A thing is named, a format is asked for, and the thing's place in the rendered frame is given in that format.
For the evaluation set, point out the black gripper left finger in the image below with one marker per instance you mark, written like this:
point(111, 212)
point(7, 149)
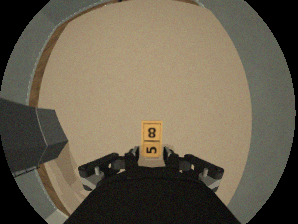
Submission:
point(91, 173)

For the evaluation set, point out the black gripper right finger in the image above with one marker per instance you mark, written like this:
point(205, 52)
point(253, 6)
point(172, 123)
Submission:
point(207, 172)

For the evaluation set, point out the tan calendar cube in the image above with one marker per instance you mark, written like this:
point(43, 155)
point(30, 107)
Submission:
point(151, 148)
point(151, 132)

